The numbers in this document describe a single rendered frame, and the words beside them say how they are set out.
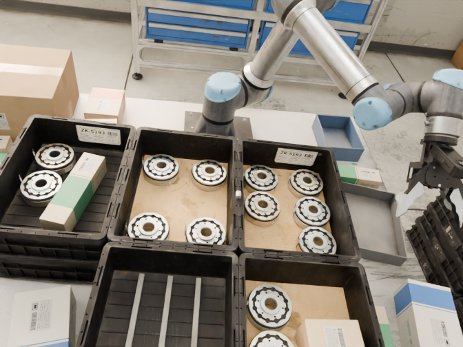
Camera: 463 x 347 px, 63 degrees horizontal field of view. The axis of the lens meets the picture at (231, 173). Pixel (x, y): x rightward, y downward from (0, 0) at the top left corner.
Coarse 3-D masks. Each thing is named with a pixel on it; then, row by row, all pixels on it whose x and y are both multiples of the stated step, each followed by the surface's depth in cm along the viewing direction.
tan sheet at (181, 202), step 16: (144, 160) 116; (176, 160) 118; (192, 160) 119; (144, 192) 107; (160, 192) 108; (176, 192) 109; (192, 192) 110; (208, 192) 111; (224, 192) 112; (144, 208) 103; (160, 208) 104; (176, 208) 105; (192, 208) 106; (208, 208) 107; (224, 208) 107; (128, 224) 99; (176, 224) 101; (224, 224) 104; (176, 240) 98
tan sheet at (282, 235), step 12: (276, 192) 115; (288, 192) 115; (288, 204) 112; (288, 216) 109; (252, 228) 104; (264, 228) 105; (276, 228) 105; (288, 228) 106; (300, 228) 106; (324, 228) 108; (252, 240) 101; (264, 240) 102; (276, 240) 102; (288, 240) 103
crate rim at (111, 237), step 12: (156, 132) 111; (168, 132) 111; (180, 132) 112; (192, 132) 113; (132, 144) 106; (132, 156) 102; (120, 192) 93; (120, 204) 91; (108, 240) 85; (120, 240) 84; (132, 240) 85; (144, 240) 86; (156, 240) 86; (168, 240) 86
